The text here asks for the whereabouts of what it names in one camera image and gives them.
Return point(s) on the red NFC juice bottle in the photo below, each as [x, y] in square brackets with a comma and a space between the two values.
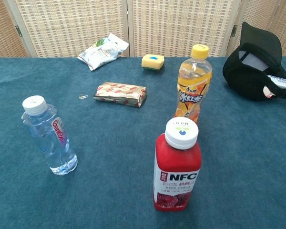
[176, 164]

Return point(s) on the iced tea bottle yellow cap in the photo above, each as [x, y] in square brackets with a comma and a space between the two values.
[193, 81]

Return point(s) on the gold red-print snack packet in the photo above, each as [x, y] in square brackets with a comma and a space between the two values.
[120, 94]

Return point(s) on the yellow sponge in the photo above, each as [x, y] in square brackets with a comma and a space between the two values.
[152, 62]

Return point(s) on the metal paper clip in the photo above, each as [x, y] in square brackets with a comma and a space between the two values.
[86, 96]

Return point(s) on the crumpled white snack bag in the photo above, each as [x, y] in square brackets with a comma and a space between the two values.
[102, 53]

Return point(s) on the blue tablecloth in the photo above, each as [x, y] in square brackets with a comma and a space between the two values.
[109, 190]

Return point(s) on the clear water bottle white cap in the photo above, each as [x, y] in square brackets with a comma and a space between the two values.
[50, 143]

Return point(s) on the black baseball cap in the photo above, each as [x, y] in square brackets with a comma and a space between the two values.
[243, 81]

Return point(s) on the woven folding screen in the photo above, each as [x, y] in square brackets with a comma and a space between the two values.
[69, 26]

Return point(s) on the dark screen hinge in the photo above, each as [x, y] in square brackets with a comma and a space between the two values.
[234, 30]
[18, 31]

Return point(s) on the white paper tag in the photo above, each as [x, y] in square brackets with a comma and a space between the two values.
[282, 82]

